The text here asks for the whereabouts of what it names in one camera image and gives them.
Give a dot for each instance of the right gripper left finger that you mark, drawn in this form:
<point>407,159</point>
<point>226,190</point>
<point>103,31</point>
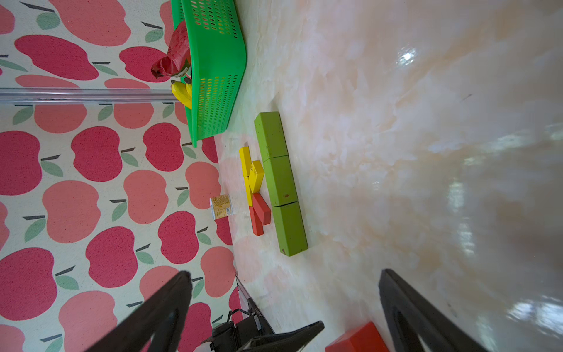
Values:
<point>158,323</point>

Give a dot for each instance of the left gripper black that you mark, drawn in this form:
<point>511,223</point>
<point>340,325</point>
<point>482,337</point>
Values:
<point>250,331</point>

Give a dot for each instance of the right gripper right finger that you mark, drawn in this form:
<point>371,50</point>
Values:
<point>414,323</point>

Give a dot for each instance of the red block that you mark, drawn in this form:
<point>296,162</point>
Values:
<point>365,338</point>
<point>261,208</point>
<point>257,227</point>

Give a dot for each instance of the green block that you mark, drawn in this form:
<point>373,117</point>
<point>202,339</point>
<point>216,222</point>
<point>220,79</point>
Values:
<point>270,135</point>
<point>290,229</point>
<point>280,181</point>

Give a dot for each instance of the yellow block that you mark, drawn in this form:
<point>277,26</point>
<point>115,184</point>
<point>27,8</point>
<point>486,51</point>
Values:
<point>256,177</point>
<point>248,191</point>
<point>246,161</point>

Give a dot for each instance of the small tin can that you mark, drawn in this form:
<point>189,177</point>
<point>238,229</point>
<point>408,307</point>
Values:
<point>221,206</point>

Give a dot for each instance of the yellow banana bunch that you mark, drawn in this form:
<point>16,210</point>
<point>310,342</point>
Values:
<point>182,92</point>

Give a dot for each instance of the red snack bag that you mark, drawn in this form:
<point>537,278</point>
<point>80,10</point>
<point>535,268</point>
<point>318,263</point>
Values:
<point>178,59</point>

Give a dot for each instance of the green plastic basket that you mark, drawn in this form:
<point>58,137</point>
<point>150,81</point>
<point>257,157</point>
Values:
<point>218,58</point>

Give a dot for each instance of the left aluminium post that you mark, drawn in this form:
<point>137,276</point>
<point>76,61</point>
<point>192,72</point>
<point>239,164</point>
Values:
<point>70,96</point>

